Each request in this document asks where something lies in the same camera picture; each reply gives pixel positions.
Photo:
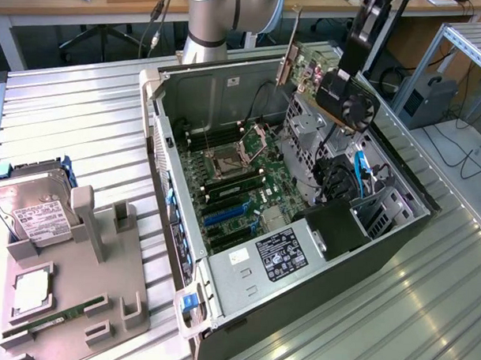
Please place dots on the silver hard disk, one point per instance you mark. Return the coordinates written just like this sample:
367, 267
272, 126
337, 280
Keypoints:
33, 220

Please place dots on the black plastic shroud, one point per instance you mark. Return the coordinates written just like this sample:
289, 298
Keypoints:
333, 230

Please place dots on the aluminium frame table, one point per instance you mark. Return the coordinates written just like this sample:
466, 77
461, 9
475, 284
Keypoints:
470, 42

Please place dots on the green motherboard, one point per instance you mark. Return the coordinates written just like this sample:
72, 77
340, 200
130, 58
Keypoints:
272, 189

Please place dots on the silver socket cover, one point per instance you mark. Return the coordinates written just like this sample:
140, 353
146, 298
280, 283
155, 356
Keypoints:
262, 129

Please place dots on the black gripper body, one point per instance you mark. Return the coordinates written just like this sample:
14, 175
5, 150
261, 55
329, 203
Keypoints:
372, 18

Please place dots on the silver disk bay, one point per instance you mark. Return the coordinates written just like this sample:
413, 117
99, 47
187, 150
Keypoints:
381, 216

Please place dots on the silver power supply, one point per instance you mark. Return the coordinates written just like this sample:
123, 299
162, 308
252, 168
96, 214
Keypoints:
241, 282

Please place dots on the open black PC case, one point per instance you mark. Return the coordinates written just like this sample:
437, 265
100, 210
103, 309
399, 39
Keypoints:
319, 309

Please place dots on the green RAM stick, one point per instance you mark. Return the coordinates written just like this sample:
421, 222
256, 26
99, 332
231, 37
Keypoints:
232, 191
62, 314

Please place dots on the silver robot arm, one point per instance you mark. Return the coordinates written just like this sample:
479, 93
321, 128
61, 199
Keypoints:
206, 28

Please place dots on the silver perforated drive cage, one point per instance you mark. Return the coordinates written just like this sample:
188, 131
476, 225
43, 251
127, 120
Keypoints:
305, 127

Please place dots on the grey machine box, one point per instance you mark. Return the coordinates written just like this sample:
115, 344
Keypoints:
429, 103

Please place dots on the silver CPU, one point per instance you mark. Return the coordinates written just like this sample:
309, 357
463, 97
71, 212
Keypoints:
31, 293

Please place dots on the grey parts rack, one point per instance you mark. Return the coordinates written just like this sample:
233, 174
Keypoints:
82, 285

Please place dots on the black office chair base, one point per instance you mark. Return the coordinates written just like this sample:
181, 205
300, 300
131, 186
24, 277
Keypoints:
329, 22
103, 35

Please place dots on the green GPU with black fan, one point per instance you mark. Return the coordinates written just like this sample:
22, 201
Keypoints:
346, 104

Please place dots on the CPU socket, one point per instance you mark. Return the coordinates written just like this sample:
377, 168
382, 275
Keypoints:
225, 163

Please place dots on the wooden desk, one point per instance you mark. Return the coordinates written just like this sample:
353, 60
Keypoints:
72, 6

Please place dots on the black expansion slot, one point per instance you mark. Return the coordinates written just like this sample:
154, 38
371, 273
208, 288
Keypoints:
227, 231
224, 205

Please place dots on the blue case latch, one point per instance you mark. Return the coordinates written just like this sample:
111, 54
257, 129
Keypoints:
189, 303

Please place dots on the silver chipset heat sink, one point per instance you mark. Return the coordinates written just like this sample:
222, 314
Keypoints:
276, 221

